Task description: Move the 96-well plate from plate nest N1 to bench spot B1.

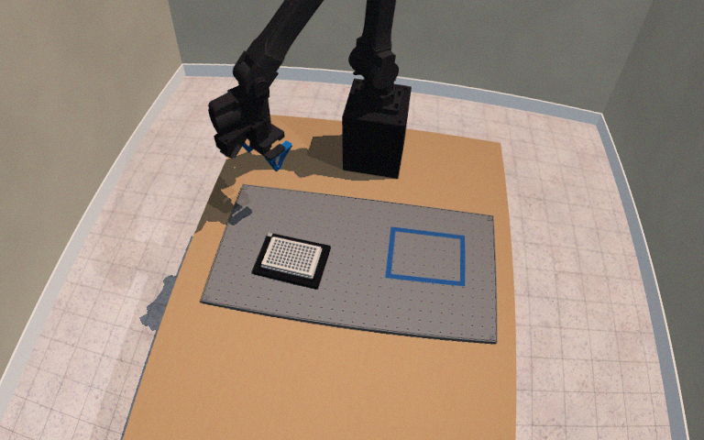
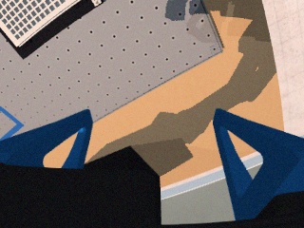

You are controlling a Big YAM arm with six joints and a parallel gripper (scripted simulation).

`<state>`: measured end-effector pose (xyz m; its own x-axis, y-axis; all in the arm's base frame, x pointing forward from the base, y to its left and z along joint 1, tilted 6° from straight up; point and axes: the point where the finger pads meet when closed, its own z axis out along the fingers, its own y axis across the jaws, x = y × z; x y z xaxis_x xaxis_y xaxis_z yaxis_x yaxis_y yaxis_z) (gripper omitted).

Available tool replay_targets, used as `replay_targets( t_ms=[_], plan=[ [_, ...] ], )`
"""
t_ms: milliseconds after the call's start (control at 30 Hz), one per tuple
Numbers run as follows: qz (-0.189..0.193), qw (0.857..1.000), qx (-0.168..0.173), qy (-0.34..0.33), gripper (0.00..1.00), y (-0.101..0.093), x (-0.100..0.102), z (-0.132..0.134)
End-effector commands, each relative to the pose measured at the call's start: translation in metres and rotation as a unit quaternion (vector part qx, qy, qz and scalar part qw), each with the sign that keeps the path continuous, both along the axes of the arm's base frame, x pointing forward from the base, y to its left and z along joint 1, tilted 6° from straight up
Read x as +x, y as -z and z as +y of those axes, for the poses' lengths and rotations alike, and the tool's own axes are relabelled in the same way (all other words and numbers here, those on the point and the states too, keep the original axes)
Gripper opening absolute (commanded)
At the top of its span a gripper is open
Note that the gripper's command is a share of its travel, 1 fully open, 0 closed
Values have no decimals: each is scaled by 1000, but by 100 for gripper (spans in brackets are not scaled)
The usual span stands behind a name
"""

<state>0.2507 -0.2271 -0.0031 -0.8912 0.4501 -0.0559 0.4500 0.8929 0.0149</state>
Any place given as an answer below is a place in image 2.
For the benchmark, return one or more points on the blue tape outline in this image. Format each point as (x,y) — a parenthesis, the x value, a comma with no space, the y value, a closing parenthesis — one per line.
(14,129)

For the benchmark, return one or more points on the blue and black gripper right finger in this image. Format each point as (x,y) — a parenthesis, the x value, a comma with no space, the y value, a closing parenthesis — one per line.
(282,170)

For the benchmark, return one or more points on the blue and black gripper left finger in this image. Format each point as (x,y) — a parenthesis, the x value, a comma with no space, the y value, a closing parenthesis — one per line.
(29,148)

